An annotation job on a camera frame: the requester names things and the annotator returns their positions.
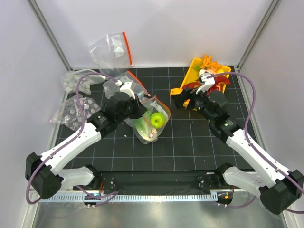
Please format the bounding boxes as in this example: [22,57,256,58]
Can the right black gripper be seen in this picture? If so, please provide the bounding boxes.
[171,84,215,123]

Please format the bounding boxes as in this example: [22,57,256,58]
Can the toy green lettuce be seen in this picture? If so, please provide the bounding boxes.
[132,111,157,143]

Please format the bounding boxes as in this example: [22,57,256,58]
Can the toy green apple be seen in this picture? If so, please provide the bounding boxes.
[150,112,166,129]

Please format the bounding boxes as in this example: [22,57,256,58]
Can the clear bag orange zipper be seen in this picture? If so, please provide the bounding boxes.
[125,96,171,144]
[103,71,151,101]
[89,31,133,71]

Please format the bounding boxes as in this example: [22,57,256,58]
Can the toy small orange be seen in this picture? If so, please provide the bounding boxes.
[170,88,183,96]

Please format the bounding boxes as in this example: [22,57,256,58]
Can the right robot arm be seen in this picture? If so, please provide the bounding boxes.
[170,88,304,215]

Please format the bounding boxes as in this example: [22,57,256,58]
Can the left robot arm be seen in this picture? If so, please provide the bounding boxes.
[25,92,147,200]

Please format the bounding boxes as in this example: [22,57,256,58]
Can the bag of pink discs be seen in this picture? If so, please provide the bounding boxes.
[50,94,101,131]

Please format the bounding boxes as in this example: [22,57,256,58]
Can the upright clear bag orange zipper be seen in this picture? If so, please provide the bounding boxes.
[89,31,133,71]

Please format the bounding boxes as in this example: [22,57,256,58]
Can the bag of white discs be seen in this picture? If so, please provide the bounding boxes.
[61,69,106,95]

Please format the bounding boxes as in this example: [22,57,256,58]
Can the yellow plastic tray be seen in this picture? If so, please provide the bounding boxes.
[179,57,232,112]

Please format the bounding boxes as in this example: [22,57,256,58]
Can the small green toy sprig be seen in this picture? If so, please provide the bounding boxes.
[194,65,200,71]

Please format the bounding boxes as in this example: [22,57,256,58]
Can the toy white garlic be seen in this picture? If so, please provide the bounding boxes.
[199,69,206,75]

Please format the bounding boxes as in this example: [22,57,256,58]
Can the toy red lobster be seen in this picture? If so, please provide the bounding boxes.
[182,75,230,93]

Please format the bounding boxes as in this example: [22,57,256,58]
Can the toy pink sausage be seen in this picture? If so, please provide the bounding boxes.
[206,68,218,75]

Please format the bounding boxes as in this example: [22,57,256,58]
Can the black grid mat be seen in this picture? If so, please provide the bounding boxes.
[44,66,271,173]

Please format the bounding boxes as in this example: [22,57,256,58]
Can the toy orange coral piece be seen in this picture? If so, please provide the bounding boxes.
[200,55,222,71]

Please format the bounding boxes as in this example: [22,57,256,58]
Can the toy yellow lemon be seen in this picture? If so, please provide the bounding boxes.
[217,69,224,74]

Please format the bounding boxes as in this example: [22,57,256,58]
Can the black mounting plate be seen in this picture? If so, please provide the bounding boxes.
[94,171,232,195]

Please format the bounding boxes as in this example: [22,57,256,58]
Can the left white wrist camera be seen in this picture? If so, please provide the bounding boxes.
[119,82,135,99]

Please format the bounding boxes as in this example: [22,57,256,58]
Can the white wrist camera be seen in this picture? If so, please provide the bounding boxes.
[119,82,135,99]
[196,73,215,94]

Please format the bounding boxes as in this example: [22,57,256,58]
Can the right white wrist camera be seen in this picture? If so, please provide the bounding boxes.
[196,73,215,94]

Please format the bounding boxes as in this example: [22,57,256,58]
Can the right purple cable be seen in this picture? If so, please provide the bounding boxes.
[209,72,304,213]

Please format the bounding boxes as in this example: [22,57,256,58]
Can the purple cable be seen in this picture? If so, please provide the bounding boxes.
[209,72,304,213]
[25,72,119,206]

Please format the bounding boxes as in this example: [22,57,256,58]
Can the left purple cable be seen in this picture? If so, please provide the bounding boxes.
[25,72,119,206]

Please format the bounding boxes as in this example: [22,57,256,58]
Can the aluminium front rail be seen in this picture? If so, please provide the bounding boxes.
[29,171,289,202]

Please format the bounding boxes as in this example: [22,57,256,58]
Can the left aluminium post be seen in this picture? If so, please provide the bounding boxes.
[27,0,72,70]

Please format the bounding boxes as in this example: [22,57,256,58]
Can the aluminium post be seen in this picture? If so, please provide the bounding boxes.
[27,0,72,70]
[237,0,282,70]

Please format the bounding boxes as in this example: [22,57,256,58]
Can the right aluminium post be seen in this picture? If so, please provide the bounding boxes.
[237,0,282,70]

